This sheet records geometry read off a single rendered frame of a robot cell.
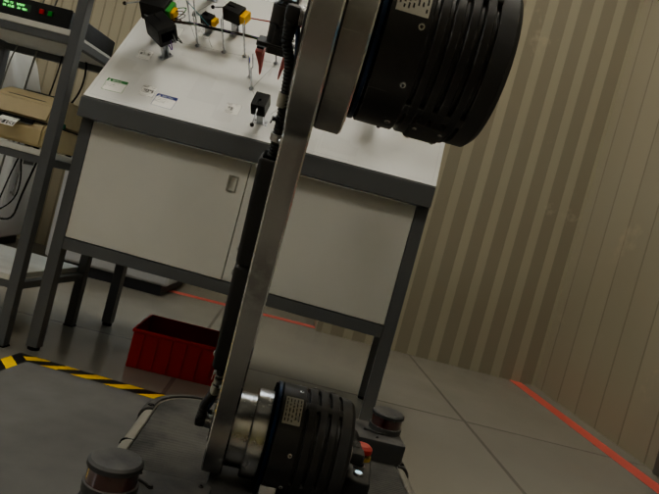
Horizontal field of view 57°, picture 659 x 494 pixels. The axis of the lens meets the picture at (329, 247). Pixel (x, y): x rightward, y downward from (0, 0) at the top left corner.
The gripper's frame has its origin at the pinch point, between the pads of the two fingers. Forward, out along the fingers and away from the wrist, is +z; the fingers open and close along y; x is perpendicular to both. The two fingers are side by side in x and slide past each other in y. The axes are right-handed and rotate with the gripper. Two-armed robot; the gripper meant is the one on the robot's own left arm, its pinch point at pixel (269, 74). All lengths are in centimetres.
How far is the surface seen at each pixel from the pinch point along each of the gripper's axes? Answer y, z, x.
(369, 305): -48, 58, 18
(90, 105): 55, 30, -11
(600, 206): -196, 74, -161
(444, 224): -112, 114, -160
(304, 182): -18.0, 32.0, -2.1
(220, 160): 10.3, 34.0, -5.8
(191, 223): 14, 54, 5
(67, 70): 65, 22, -16
